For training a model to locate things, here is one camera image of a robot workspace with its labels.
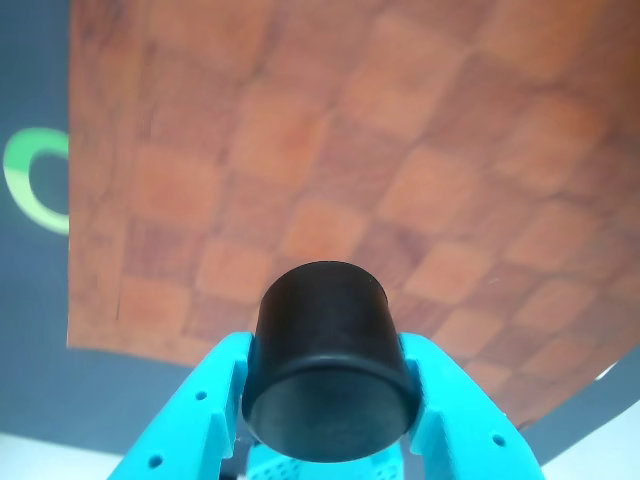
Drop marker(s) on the black cylinder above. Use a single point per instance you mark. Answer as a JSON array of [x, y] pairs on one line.
[[327, 360]]

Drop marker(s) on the brown leather chessboard mat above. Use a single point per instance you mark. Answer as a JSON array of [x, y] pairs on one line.
[[345, 175]]

